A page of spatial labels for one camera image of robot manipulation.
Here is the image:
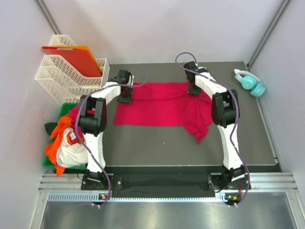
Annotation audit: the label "red orange folder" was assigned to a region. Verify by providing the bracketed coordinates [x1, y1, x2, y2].
[42, 45, 102, 77]

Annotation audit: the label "white t-shirt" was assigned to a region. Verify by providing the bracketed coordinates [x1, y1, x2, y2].
[56, 127, 88, 168]

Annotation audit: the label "white perforated file rack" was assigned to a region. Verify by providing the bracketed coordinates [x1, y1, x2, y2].
[35, 34, 110, 104]

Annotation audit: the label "orange t-shirt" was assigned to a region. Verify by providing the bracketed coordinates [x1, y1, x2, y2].
[45, 114, 72, 177]

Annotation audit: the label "dark green cloth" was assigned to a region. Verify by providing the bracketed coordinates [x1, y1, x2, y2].
[44, 122, 57, 136]

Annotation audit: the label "red t-shirt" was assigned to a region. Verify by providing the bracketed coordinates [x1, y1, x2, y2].
[113, 83, 212, 144]
[69, 104, 96, 144]

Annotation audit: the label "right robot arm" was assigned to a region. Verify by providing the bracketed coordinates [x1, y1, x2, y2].
[183, 61, 246, 192]

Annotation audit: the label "green plastic bin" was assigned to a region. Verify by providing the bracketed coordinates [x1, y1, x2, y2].
[43, 103, 89, 177]

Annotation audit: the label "teal white headphones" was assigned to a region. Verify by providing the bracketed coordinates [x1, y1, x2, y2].
[234, 69, 266, 97]

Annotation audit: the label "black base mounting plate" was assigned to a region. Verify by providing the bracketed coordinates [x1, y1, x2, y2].
[90, 166, 251, 199]

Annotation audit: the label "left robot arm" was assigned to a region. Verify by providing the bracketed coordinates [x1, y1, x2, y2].
[76, 70, 134, 190]

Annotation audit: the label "red t-shirt in bin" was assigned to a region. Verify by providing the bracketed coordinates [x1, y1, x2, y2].
[69, 104, 96, 144]

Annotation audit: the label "slotted cable duct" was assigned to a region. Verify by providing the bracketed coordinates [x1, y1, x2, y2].
[48, 192, 237, 203]

